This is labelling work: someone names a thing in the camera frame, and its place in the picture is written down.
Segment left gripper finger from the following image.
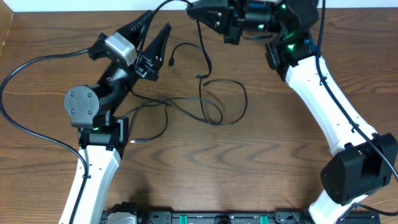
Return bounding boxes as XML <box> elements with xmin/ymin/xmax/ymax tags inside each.
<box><xmin>144</xmin><ymin>23</ymin><xmax>172</xmax><ymax>70</ymax></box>
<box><xmin>116</xmin><ymin>10</ymin><xmax>153</xmax><ymax>47</ymax></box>

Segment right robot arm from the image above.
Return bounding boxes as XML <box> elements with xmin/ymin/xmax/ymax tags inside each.
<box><xmin>186</xmin><ymin>0</ymin><xmax>397</xmax><ymax>223</ymax></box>

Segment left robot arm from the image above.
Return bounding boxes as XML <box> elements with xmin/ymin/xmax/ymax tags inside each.
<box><xmin>60</xmin><ymin>10</ymin><xmax>172</xmax><ymax>223</ymax></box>

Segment left camera cable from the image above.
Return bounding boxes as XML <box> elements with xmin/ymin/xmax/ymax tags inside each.
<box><xmin>0</xmin><ymin>48</ymin><xmax>94</xmax><ymax>224</ymax></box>

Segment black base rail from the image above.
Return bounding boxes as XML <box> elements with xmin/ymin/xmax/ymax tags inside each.
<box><xmin>99</xmin><ymin>202</ymin><xmax>382</xmax><ymax>224</ymax></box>

